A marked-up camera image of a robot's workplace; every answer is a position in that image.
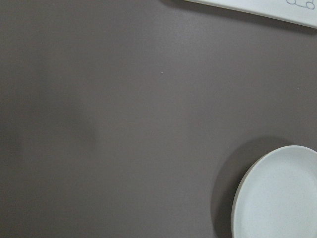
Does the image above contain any cream round plate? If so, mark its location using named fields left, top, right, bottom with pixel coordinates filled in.
left=231, top=145, right=317, bottom=238

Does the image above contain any cream rabbit tray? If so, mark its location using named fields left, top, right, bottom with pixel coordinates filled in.
left=194, top=0, right=317, bottom=29

